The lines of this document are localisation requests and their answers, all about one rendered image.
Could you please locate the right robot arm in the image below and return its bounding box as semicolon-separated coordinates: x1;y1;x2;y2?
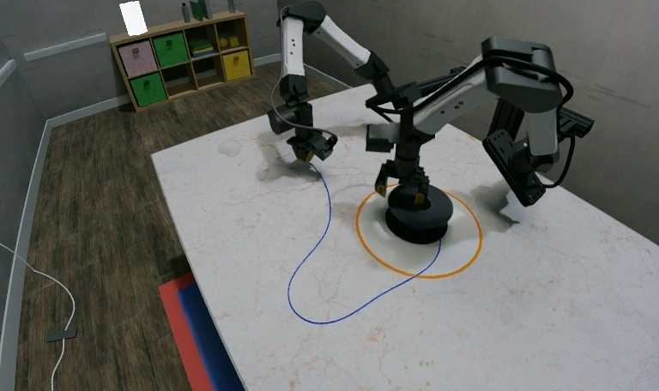
267;1;411;161

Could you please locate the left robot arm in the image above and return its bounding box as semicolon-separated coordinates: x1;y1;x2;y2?
366;37;562;204

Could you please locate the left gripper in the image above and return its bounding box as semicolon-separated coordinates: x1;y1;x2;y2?
374;153;430;205

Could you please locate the orange painted ring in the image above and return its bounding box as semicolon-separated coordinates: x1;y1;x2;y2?
355;183;482;279

